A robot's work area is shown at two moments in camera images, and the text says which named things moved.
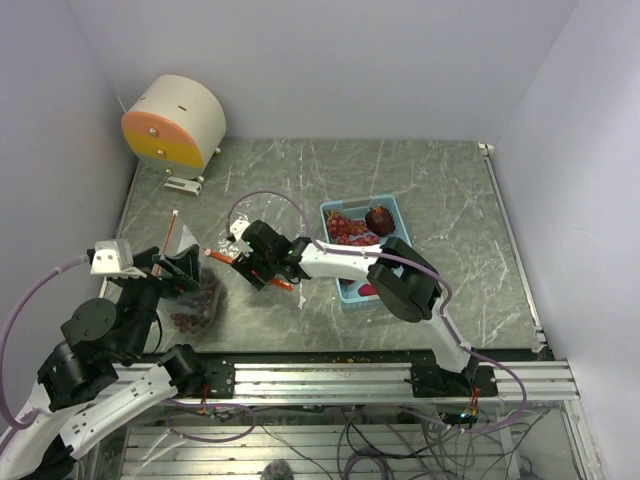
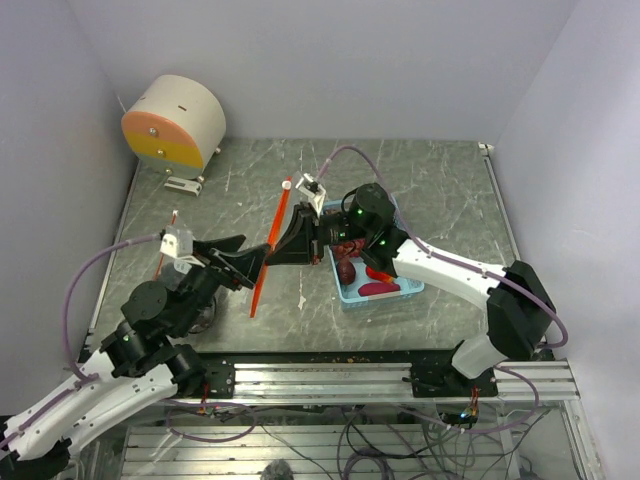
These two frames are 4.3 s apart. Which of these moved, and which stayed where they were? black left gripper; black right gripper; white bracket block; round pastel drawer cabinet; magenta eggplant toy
Moved: black left gripper; black right gripper
Stayed: white bracket block; magenta eggplant toy; round pastel drawer cabinet
